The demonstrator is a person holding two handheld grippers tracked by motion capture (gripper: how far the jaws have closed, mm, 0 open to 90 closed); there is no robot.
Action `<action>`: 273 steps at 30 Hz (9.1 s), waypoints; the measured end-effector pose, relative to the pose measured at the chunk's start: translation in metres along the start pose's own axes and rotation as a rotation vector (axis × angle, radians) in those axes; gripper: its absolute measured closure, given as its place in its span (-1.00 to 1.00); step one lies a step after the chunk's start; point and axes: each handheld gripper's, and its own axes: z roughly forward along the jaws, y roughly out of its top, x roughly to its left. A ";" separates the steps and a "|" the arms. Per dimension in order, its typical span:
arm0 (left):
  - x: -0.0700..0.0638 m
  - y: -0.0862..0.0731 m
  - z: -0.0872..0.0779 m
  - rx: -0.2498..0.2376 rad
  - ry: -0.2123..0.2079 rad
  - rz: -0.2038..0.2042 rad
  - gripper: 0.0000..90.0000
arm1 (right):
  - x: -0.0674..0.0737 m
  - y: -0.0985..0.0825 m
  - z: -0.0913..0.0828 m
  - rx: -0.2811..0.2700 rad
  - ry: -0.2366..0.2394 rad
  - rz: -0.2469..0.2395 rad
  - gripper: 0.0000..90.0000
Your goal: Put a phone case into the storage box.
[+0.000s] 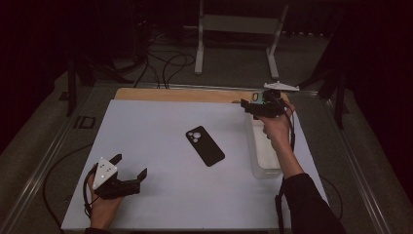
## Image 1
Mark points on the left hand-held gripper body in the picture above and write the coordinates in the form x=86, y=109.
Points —
x=104, y=172

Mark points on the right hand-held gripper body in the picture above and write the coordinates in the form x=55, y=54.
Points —
x=271, y=109

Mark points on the white plastic bin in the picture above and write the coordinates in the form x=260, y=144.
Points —
x=264, y=159

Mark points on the black phone case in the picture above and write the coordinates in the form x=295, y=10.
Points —
x=206, y=148

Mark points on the person's right hand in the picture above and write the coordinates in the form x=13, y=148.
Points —
x=277, y=130

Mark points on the person's left hand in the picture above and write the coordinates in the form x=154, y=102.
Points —
x=104, y=211

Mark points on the white table mat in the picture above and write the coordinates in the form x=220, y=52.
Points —
x=162, y=201

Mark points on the black stand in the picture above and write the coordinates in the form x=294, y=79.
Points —
x=72, y=91
x=339, y=97

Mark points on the white metal stand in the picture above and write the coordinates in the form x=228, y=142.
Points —
x=240, y=24

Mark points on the black rectangular bracket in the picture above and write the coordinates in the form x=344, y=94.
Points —
x=85, y=122

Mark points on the metal floor rail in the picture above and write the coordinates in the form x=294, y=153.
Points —
x=360, y=175
x=35, y=182

